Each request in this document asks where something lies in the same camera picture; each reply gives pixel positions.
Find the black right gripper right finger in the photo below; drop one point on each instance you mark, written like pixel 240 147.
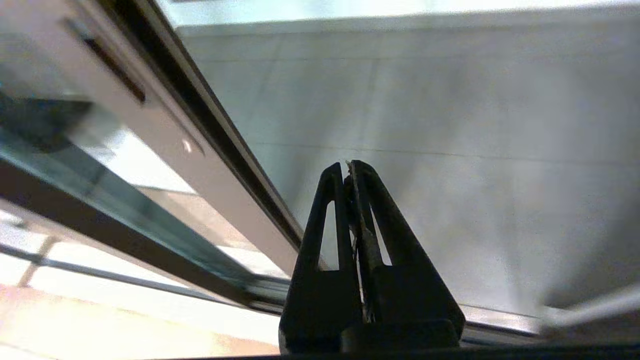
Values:
pixel 405 290

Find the brown framed sliding glass door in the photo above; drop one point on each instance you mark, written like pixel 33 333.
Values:
pixel 165 125

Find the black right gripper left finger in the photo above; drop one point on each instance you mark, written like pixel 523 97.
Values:
pixel 320 300

